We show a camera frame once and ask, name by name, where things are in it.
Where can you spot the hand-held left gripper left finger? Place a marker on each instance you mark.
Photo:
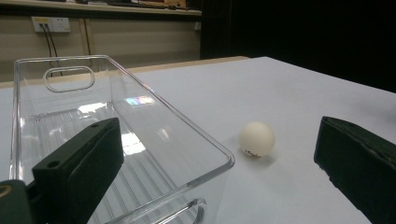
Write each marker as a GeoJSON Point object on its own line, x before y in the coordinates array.
{"type": "Point", "coordinates": [81, 161]}

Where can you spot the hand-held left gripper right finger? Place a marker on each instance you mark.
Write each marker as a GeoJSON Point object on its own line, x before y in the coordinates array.
{"type": "Point", "coordinates": [358, 158]}

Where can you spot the clear plastic storage bin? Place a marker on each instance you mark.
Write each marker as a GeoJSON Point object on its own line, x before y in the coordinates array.
{"type": "Point", "coordinates": [124, 130]}

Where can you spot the white ping pong ball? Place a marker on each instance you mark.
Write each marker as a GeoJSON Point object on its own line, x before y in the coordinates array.
{"type": "Point", "coordinates": [257, 139]}

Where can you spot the black curtain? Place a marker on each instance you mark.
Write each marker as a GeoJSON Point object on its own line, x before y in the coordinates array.
{"type": "Point", "coordinates": [299, 34]}

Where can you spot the wooden shelf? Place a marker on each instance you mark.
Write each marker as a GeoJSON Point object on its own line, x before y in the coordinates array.
{"type": "Point", "coordinates": [102, 6]}

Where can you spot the white wall power socket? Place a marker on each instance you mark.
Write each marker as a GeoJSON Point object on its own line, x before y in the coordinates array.
{"type": "Point", "coordinates": [51, 24]}

